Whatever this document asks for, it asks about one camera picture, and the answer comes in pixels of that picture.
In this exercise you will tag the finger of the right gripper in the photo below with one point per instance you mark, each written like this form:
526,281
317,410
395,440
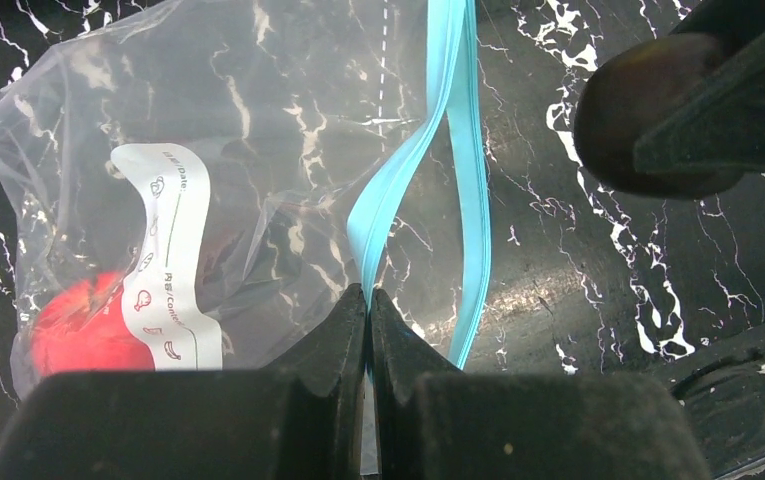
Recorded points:
681,116

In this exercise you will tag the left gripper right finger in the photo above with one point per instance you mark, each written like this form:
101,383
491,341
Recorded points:
437,422

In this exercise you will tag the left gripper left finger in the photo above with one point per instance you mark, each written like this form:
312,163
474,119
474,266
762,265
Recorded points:
300,417

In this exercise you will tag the clear zip top bag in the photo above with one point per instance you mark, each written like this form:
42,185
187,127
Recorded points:
241,163

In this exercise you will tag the red toy apple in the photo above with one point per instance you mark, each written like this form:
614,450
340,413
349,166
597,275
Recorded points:
82,329

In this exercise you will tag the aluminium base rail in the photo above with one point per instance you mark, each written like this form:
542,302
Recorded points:
722,389

